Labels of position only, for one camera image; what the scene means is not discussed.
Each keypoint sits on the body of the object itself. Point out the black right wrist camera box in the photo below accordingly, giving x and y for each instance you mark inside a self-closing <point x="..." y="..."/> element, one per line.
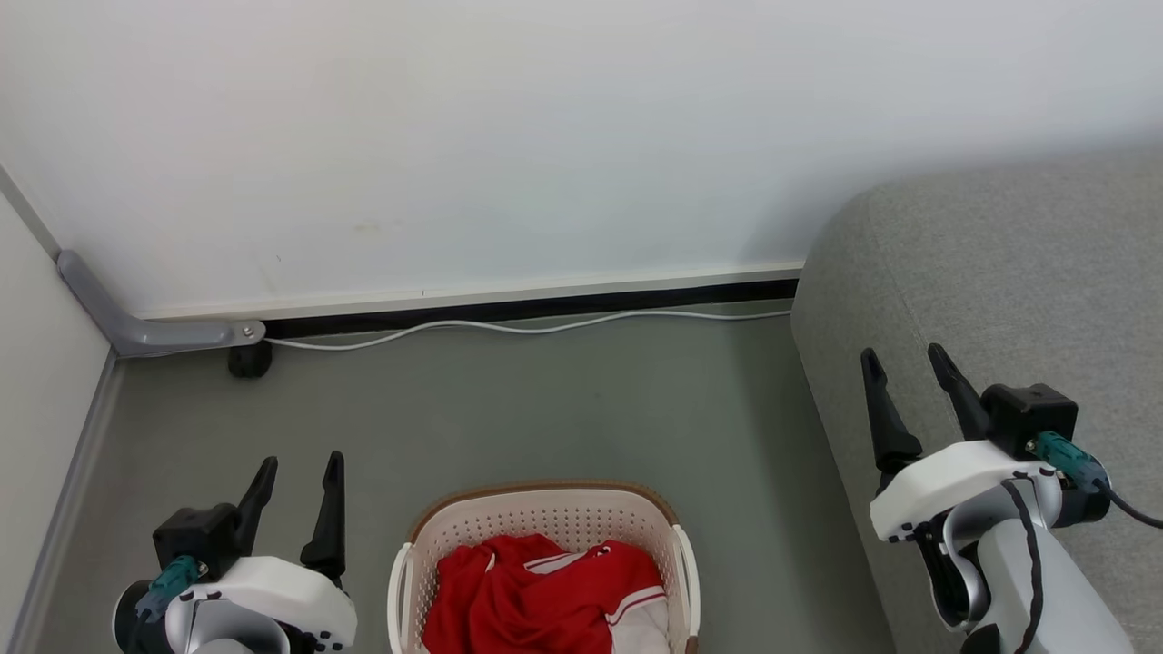
<point x="1031" y="413"/>

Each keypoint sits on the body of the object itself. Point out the cream perforated laundry basket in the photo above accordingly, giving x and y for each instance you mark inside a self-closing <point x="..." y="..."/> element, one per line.
<point x="545" y="513"/>

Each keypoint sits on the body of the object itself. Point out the grey metal bracket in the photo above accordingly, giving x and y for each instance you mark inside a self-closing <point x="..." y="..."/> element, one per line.
<point x="145" y="334"/>

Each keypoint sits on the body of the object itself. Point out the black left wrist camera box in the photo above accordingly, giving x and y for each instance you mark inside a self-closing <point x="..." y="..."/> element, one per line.
<point x="195" y="536"/>

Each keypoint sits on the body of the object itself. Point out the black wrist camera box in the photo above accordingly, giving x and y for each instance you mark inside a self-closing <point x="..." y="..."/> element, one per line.
<point x="1031" y="413"/>
<point x="195" y="536"/>

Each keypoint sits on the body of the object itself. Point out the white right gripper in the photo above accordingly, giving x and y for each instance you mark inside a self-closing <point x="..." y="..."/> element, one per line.
<point x="954" y="477"/>

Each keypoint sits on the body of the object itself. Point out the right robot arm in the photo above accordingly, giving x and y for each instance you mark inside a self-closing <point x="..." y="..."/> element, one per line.
<point x="1072" y="590"/>

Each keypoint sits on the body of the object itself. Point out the black round foot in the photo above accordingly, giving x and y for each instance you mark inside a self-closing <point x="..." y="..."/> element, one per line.
<point x="249" y="361"/>

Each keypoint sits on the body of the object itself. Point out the black baseboard strip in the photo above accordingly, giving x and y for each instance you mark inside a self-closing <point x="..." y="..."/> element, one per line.
<point x="545" y="306"/>

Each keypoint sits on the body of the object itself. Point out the grey fabric sofa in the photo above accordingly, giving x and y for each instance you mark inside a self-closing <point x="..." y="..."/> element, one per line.
<point x="999" y="272"/>

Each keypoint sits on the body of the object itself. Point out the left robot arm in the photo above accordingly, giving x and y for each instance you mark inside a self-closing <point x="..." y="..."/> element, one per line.
<point x="218" y="634"/>

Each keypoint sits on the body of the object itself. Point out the red garment with white trim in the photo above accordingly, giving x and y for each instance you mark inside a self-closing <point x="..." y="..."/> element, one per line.
<point x="618" y="581"/>

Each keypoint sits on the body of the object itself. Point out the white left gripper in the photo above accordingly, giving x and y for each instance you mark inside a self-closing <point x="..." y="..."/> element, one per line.
<point x="282" y="590"/>

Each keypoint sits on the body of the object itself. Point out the plain red garment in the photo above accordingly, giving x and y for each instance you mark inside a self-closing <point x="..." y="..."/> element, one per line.
<point x="477" y="599"/>

